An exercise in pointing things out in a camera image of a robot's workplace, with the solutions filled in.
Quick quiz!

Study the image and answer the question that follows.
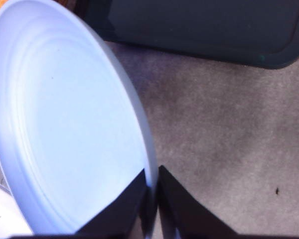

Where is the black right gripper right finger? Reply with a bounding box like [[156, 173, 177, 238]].
[[157, 165, 241, 236]]

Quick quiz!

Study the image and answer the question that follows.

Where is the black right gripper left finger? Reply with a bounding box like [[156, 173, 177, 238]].
[[74, 170, 150, 236]]

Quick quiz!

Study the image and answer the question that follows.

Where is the blue round plate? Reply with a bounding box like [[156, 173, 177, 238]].
[[0, 0, 158, 236]]

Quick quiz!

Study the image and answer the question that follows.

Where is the black rectangular tray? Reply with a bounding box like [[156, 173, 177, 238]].
[[84, 0, 299, 70]]

